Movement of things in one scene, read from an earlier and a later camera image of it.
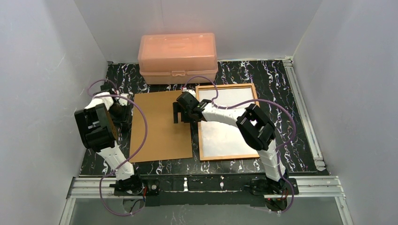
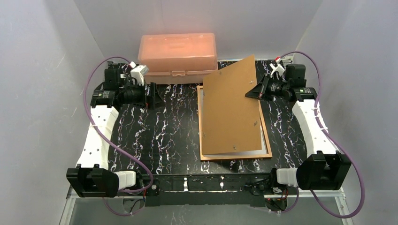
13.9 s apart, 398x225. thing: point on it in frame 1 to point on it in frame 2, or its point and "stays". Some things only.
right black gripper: (181, 110) to (264, 87)
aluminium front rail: (100, 187) stays
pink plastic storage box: (173, 58) stays
